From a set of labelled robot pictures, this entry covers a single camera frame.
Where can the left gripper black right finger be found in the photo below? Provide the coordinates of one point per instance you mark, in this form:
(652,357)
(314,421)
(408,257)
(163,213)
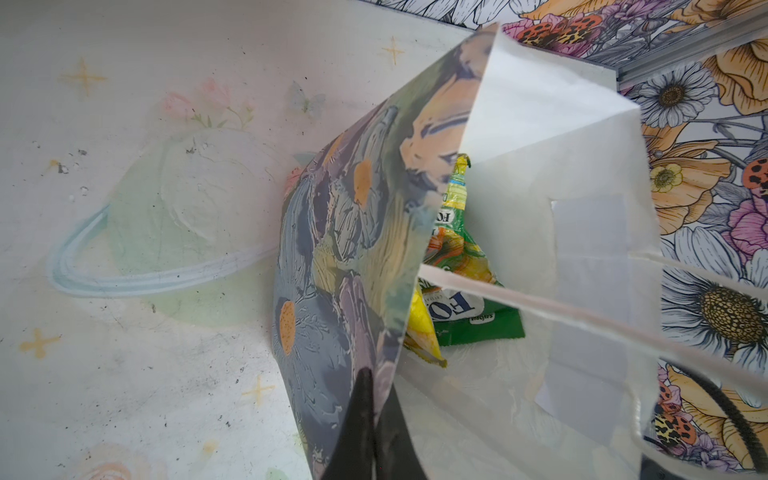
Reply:
(395,455)

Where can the floral paper gift bag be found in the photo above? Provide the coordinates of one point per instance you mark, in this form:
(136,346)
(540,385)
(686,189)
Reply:
(645,348)

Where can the yellow corn chips packet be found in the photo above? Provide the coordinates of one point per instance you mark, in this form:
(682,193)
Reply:
(421,336)

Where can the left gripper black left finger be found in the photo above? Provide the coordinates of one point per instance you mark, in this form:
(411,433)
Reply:
(353,456)

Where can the right corner aluminium post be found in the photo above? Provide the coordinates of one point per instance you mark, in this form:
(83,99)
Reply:
(703,42)

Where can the green yellow Fox's packet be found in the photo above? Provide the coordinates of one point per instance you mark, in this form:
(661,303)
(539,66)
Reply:
(460,312)

